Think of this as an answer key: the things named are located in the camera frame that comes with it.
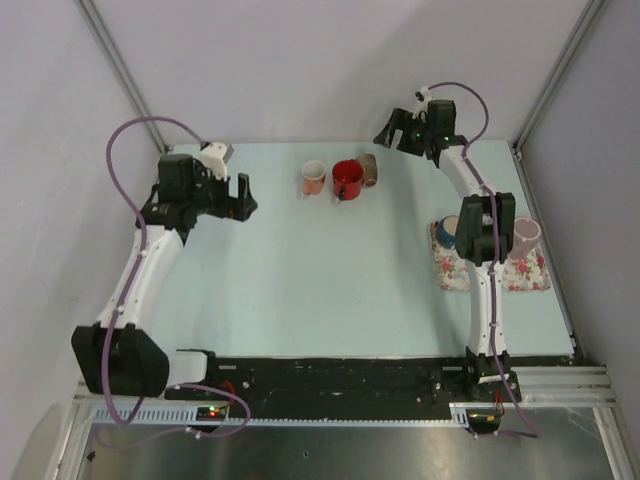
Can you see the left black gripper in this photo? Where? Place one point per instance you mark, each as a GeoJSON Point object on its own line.
{"type": "Point", "coordinates": [235, 208]}

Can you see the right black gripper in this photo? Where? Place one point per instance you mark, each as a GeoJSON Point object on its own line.
{"type": "Point", "coordinates": [403, 122]}

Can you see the brown patterned mug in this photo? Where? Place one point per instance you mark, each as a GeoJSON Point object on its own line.
{"type": "Point", "coordinates": [370, 171]}

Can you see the red mug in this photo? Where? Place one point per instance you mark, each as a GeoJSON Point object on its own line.
{"type": "Point", "coordinates": [347, 177]}

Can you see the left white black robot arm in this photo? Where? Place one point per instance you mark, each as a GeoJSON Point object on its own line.
{"type": "Point", "coordinates": [127, 351]}

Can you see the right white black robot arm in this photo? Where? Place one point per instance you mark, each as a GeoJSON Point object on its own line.
{"type": "Point", "coordinates": [484, 237]}

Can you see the pink white mug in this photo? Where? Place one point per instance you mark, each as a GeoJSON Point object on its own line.
{"type": "Point", "coordinates": [314, 175]}

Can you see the blue mug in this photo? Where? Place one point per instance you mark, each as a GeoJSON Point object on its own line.
{"type": "Point", "coordinates": [446, 232]}

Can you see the lilac mug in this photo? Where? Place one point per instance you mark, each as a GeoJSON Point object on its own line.
{"type": "Point", "coordinates": [527, 233]}

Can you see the floral tray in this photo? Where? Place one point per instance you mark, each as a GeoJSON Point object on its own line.
{"type": "Point", "coordinates": [520, 275]}

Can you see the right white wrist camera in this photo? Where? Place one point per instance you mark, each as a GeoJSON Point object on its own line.
{"type": "Point", "coordinates": [423, 97]}

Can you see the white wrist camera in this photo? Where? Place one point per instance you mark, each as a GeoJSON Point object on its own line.
{"type": "Point", "coordinates": [423, 97]}
{"type": "Point", "coordinates": [215, 156]}

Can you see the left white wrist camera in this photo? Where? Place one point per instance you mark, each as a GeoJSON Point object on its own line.
{"type": "Point", "coordinates": [215, 156]}

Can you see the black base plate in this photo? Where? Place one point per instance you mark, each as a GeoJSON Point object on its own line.
{"type": "Point", "coordinates": [335, 389]}

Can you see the right aluminium frame post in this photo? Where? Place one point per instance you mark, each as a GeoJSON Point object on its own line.
{"type": "Point", "coordinates": [576, 39]}

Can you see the aluminium frame post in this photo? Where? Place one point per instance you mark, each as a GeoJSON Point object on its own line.
{"type": "Point", "coordinates": [105, 41]}
{"type": "Point", "coordinates": [576, 39]}

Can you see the left aluminium frame post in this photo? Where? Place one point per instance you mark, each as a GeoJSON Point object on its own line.
{"type": "Point", "coordinates": [105, 41]}

